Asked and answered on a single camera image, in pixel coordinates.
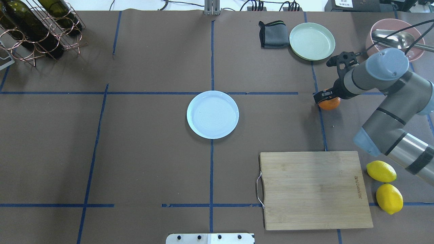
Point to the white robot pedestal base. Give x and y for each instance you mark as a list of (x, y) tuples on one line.
[(210, 238)]

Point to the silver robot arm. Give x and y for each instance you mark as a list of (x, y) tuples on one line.
[(406, 94)]

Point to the folded grey cloth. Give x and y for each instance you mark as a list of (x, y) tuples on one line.
[(273, 35)]

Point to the orange fruit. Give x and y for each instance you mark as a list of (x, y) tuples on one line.
[(329, 104)]

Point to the lower yellow lemon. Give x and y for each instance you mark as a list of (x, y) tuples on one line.
[(389, 198)]

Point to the yellow lemon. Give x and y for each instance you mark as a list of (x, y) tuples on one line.
[(381, 171), (389, 198)]

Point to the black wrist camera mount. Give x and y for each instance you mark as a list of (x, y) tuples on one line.
[(348, 59)]

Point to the upper yellow lemon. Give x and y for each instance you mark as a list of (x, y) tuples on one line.
[(381, 171)]

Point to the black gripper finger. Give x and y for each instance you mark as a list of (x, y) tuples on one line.
[(323, 95)]

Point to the light blue plate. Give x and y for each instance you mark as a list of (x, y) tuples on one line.
[(212, 114)]

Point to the pale green plate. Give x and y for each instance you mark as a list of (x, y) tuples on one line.
[(312, 41)]

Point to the bamboo cutting board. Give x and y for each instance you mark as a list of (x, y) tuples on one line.
[(313, 190)]

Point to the copper wire bottle rack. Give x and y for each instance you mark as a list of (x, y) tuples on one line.
[(15, 44)]

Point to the pink bowl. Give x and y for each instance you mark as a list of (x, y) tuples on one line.
[(387, 26)]

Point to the dark wine bottle lower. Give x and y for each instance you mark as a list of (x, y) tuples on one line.
[(63, 16)]

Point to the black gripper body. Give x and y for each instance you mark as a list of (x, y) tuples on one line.
[(337, 89)]

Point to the metal ice scoop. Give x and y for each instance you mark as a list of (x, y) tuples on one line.
[(400, 40)]

